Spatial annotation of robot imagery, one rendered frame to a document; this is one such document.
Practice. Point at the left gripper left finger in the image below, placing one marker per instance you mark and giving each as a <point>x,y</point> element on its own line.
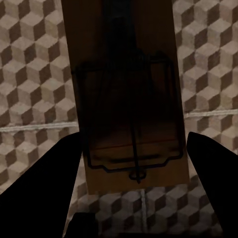
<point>36,204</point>

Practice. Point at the mousetrap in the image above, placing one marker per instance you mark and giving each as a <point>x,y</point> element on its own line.
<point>125,75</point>

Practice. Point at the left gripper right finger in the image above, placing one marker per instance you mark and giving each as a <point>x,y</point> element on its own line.
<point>217,168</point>

